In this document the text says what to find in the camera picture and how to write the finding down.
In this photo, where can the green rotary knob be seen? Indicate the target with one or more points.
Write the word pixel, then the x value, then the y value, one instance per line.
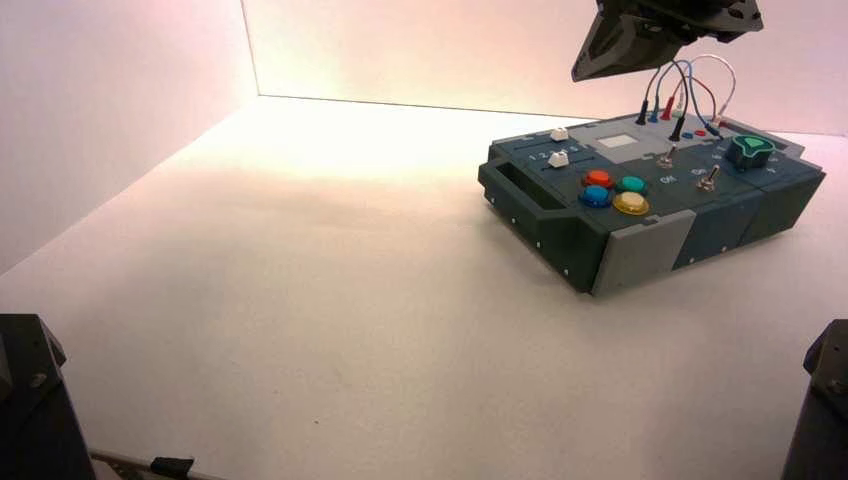
pixel 748 154

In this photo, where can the white display window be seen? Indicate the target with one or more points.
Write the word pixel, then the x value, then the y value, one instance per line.
pixel 617 140

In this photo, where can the metal toggle switch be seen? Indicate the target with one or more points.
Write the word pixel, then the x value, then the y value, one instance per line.
pixel 668 159
pixel 708 180

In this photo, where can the teal push button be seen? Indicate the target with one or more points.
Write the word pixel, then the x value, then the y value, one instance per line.
pixel 632 184

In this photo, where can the yellow push button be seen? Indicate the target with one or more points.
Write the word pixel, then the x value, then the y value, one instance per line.
pixel 631 203

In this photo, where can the red push button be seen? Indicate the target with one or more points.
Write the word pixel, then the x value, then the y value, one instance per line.
pixel 598 178

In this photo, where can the blue push button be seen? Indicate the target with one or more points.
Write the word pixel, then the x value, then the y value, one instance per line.
pixel 595 196

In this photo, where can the white slider knob upward triangle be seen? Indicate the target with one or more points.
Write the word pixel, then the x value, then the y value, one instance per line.
pixel 558 159

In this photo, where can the black clip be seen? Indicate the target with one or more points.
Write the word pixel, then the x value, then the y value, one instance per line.
pixel 171 466

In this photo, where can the white slider knob downward triangle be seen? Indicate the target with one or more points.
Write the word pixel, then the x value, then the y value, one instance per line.
pixel 559 134

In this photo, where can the dark teal task box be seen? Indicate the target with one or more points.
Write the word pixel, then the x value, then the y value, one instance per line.
pixel 570 232

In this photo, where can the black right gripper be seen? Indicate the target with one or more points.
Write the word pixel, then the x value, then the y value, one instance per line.
pixel 702 20

